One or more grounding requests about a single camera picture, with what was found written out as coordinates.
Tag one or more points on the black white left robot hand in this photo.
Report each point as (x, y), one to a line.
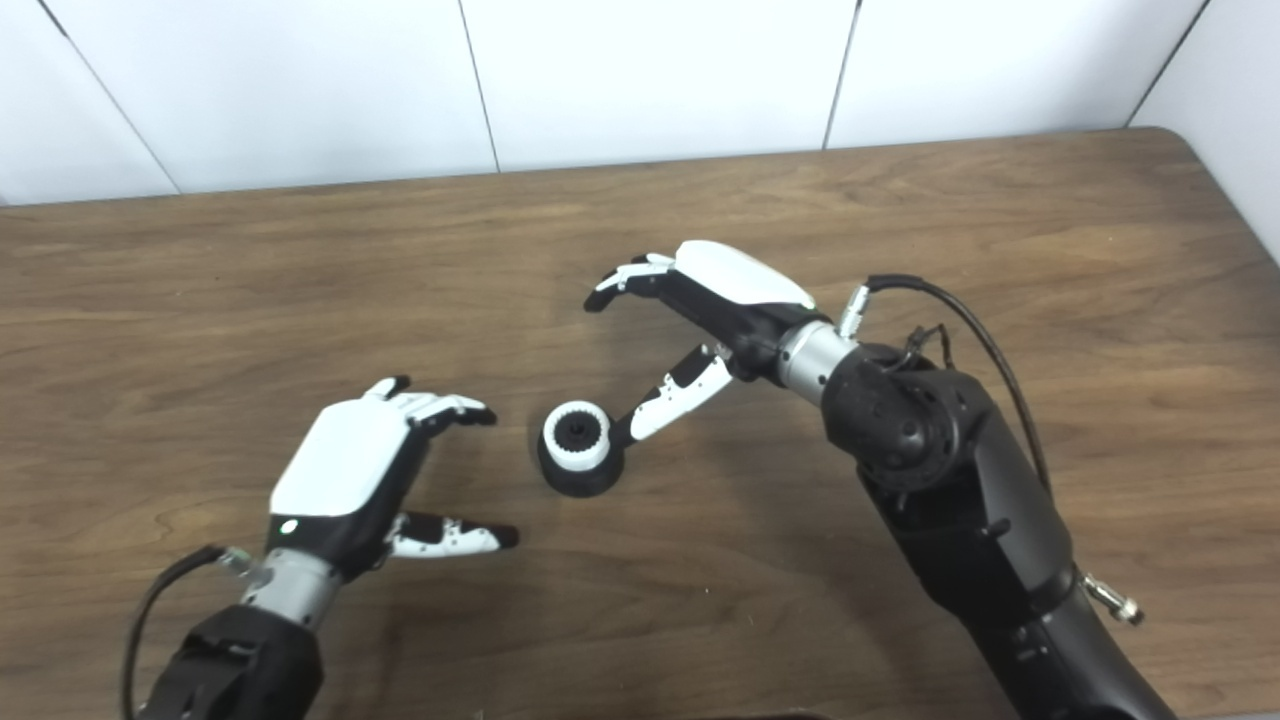
(340, 460)

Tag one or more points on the round black part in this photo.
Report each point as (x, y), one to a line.
(580, 483)

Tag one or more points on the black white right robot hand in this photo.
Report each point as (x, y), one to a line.
(740, 280)

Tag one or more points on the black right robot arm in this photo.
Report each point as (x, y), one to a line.
(960, 500)

